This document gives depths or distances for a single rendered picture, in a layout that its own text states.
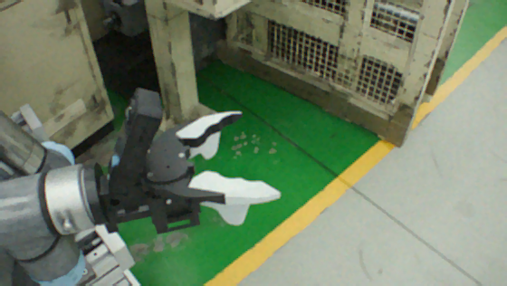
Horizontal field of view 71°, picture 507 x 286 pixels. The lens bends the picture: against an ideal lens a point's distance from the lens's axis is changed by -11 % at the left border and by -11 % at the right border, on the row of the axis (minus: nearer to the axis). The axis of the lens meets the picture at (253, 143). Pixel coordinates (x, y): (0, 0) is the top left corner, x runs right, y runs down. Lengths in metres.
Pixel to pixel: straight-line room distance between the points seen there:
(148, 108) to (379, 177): 1.58
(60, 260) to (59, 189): 0.12
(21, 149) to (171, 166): 0.23
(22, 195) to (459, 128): 2.11
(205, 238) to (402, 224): 0.82
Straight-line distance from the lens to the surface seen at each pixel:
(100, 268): 0.88
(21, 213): 0.46
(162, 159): 0.44
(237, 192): 0.40
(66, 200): 0.44
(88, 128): 1.98
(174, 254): 1.60
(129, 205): 0.47
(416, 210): 1.82
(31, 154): 0.59
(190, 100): 1.94
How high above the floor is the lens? 1.40
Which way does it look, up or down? 46 degrees down
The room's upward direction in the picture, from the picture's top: straight up
